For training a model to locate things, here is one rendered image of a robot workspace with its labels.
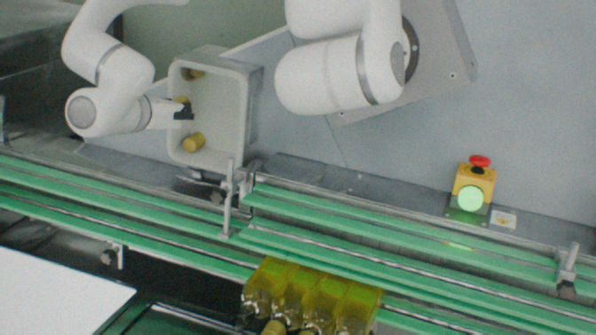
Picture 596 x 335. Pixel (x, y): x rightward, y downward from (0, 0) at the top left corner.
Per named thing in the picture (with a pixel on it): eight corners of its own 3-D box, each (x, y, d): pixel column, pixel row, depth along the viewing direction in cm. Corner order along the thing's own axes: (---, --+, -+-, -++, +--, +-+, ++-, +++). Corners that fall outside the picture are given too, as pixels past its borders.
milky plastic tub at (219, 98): (185, 146, 144) (166, 159, 136) (189, 50, 134) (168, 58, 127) (255, 163, 139) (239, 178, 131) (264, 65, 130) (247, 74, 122)
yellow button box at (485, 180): (453, 191, 126) (448, 207, 119) (461, 158, 123) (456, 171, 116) (489, 200, 124) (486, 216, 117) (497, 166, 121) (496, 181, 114)
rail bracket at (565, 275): (549, 255, 111) (550, 296, 99) (560, 218, 108) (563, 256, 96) (574, 261, 110) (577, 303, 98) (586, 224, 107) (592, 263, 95)
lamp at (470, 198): (456, 203, 119) (454, 210, 116) (461, 182, 117) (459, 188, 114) (481, 209, 117) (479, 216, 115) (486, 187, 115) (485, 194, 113)
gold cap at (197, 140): (207, 136, 139) (198, 143, 135) (202, 150, 141) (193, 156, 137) (194, 128, 139) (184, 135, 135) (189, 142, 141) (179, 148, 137)
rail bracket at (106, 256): (133, 248, 144) (97, 278, 132) (133, 222, 141) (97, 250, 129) (149, 253, 143) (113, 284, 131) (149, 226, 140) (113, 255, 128)
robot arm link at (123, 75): (90, 31, 91) (143, 62, 89) (130, 37, 101) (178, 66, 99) (51, 122, 95) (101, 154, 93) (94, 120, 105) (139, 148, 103)
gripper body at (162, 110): (98, 126, 107) (133, 123, 118) (151, 139, 104) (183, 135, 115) (104, 82, 106) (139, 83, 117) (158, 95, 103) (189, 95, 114)
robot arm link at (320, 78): (304, 42, 98) (257, 58, 84) (386, 24, 92) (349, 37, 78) (317, 103, 100) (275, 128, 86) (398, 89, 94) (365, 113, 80)
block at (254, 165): (247, 197, 135) (234, 210, 129) (251, 157, 132) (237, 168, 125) (263, 201, 134) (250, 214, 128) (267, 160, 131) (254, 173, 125)
